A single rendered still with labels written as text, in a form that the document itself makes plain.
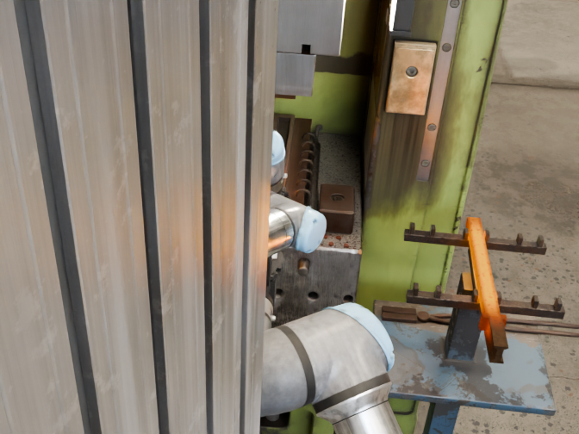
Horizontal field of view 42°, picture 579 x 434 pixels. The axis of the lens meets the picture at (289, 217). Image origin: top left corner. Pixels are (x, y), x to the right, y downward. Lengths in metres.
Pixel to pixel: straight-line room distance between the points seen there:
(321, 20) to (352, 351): 0.74
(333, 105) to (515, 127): 2.38
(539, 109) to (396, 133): 2.91
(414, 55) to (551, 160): 2.54
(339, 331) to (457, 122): 0.89
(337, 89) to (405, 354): 0.78
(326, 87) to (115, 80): 1.95
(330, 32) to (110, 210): 1.37
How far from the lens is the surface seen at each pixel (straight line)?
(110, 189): 0.22
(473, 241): 1.71
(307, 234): 1.28
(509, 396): 1.78
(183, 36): 0.24
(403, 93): 1.76
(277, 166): 1.40
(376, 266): 2.06
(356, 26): 2.08
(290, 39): 1.58
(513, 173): 4.00
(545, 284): 3.32
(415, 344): 1.83
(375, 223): 1.97
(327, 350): 1.05
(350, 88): 2.15
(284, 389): 1.03
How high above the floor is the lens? 2.00
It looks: 36 degrees down
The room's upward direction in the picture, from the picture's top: 4 degrees clockwise
